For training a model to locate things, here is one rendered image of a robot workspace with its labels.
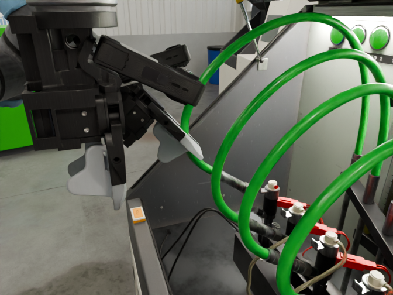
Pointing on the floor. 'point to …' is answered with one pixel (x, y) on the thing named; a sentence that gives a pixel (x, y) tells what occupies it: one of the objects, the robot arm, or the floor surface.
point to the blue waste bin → (213, 51)
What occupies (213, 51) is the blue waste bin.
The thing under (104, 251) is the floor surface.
